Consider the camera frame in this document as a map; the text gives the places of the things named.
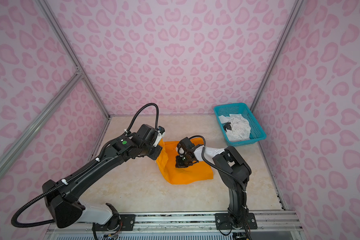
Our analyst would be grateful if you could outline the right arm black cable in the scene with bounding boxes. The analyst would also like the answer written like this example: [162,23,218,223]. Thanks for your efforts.
[188,134,253,240]

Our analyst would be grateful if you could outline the aluminium frame post left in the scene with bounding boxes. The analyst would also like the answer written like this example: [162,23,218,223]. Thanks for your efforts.
[35,0,111,120]

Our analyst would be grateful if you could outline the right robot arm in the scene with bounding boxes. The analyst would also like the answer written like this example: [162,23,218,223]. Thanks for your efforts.
[176,144,252,229]

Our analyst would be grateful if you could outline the teal plastic laundry basket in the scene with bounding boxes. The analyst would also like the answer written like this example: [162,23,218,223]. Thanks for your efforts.
[214,103,267,147]

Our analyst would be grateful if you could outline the aluminium diagonal frame bar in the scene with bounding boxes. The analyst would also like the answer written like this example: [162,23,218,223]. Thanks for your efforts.
[0,70,82,180]

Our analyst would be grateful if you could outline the orange shorts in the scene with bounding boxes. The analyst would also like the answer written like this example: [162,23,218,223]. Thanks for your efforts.
[156,140,214,185]

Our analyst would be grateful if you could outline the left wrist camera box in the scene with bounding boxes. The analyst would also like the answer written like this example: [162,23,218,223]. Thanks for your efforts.
[137,124,166,147]

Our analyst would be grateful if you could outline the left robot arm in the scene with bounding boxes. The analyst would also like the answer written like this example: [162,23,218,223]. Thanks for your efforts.
[43,128,165,231]

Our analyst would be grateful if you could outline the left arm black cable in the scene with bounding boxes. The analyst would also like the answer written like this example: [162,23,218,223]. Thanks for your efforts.
[11,102,160,229]

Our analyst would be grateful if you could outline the aluminium frame post right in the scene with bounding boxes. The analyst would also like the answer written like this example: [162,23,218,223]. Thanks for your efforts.
[250,0,307,113]

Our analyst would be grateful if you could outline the aluminium frame post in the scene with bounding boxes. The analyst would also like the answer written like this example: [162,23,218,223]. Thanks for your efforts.
[35,0,111,120]
[250,0,307,113]

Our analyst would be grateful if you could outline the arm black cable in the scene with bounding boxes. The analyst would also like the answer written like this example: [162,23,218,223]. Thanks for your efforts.
[11,102,160,229]
[188,134,253,240]

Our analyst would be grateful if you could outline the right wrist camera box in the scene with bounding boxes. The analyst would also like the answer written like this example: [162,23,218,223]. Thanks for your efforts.
[177,137,195,155]

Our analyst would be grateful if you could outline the white patterned garment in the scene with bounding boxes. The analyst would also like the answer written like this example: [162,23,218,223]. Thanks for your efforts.
[218,114,251,142]

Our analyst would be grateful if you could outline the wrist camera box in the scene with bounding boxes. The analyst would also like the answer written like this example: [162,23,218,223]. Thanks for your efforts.
[137,124,166,147]
[177,137,195,155]

